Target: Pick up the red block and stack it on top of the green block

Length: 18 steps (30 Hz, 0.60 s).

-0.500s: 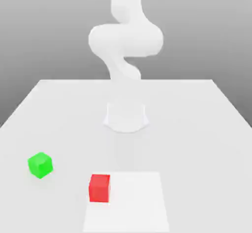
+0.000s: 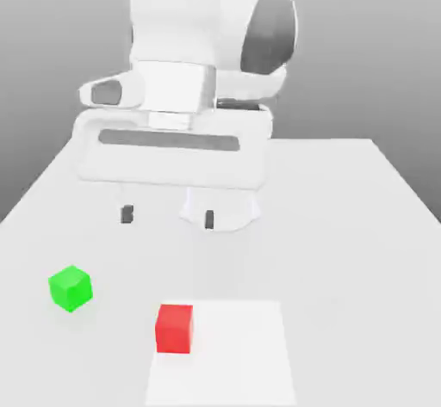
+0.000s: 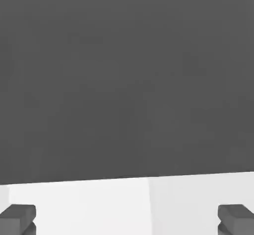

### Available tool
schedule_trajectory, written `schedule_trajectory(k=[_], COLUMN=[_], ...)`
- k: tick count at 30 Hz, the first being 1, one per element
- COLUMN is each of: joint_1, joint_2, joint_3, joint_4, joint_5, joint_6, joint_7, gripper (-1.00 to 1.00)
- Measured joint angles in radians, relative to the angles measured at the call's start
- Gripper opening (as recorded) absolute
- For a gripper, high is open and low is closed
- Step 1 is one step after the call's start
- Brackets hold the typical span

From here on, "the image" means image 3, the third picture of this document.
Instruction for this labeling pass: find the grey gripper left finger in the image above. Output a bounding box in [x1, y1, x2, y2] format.
[0, 204, 37, 235]

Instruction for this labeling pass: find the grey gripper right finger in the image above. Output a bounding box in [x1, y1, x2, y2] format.
[217, 204, 254, 235]

